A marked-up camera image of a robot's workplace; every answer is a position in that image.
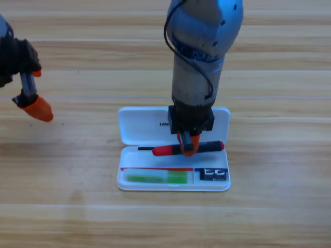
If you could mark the red black marker pen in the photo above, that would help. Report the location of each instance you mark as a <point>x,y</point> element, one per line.
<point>165,149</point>

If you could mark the white Unitree pencil case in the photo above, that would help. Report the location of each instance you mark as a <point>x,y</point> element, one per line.
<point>144,124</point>

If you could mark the green white highlighter pen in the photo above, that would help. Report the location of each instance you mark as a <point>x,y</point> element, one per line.
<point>155,177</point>

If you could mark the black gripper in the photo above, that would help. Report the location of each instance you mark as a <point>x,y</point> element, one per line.
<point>18,56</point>
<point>191,120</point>

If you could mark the dark blue eraser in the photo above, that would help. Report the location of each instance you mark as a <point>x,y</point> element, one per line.
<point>213,175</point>

